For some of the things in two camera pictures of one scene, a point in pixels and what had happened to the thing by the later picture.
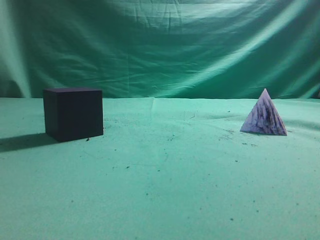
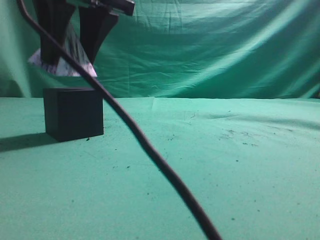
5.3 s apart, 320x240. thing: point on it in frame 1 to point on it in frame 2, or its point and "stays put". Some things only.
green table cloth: [165, 168] stays put
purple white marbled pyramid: [264, 118] to [76, 46]
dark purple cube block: [73, 114] stays put
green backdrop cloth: [161, 49] stays put
